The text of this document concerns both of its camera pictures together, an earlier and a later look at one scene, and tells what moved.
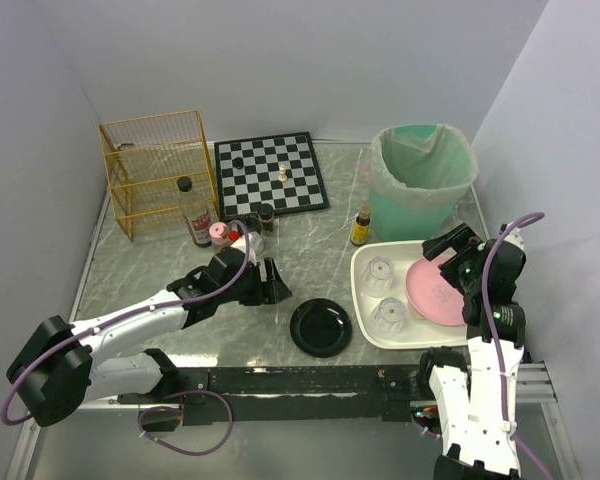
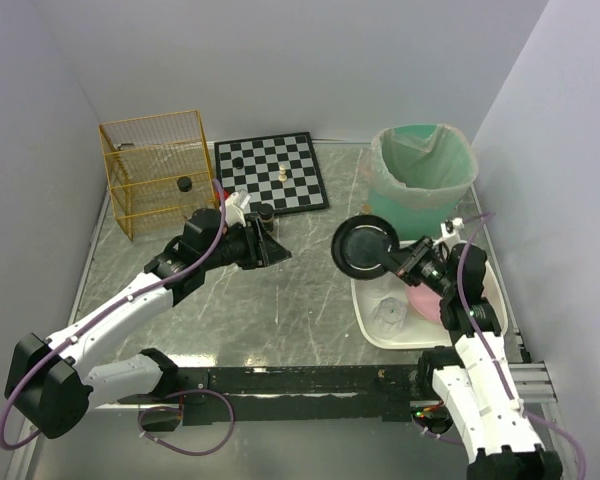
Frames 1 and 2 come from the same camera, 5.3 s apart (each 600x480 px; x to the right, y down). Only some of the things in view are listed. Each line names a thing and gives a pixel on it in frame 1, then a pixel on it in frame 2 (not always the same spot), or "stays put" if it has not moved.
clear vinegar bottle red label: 195,212 stays put
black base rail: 305,393 stays put
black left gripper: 259,282 to 257,241
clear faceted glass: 388,318 stays put
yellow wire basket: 144,159 stays put
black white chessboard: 281,171 stays put
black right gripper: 450,253 to 406,265
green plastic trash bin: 418,175 stays put
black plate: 321,327 to 358,244
